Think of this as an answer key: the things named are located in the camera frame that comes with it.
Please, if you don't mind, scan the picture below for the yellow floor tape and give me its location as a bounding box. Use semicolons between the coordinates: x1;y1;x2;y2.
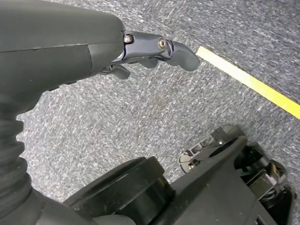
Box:
196;45;300;120

